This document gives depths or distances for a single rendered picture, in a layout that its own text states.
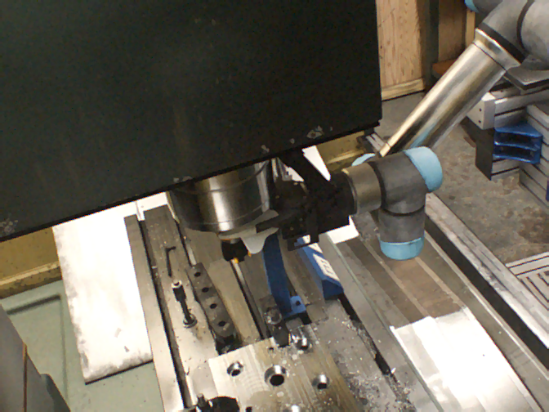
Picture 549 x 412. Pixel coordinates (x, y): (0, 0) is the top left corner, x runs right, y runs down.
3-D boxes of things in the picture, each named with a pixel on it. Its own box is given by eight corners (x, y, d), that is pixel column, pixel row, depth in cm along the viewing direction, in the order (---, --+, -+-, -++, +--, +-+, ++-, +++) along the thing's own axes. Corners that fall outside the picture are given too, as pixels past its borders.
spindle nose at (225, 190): (173, 178, 98) (153, 110, 91) (274, 160, 98) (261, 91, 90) (167, 243, 85) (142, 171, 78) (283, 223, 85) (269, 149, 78)
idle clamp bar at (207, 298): (208, 279, 157) (202, 260, 153) (244, 351, 137) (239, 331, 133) (189, 286, 155) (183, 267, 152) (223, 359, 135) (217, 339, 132)
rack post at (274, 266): (299, 297, 147) (281, 196, 129) (307, 312, 143) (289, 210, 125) (259, 311, 145) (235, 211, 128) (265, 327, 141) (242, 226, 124)
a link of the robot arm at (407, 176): (445, 202, 100) (447, 158, 95) (382, 221, 98) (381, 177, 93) (421, 177, 106) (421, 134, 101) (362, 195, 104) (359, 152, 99)
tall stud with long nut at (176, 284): (194, 315, 148) (180, 275, 140) (196, 323, 146) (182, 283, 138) (182, 319, 147) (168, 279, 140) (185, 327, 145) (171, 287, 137)
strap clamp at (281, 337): (278, 328, 140) (268, 279, 132) (298, 371, 130) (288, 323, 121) (265, 333, 140) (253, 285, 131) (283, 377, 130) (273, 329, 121)
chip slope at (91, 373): (319, 194, 225) (310, 132, 210) (412, 328, 170) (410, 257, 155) (75, 272, 211) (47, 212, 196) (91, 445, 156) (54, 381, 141)
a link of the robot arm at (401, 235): (407, 220, 115) (407, 170, 109) (432, 258, 106) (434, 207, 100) (366, 230, 114) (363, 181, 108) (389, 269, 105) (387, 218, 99)
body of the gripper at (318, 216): (284, 254, 96) (357, 231, 98) (277, 209, 91) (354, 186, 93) (270, 226, 102) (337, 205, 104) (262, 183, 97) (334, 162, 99)
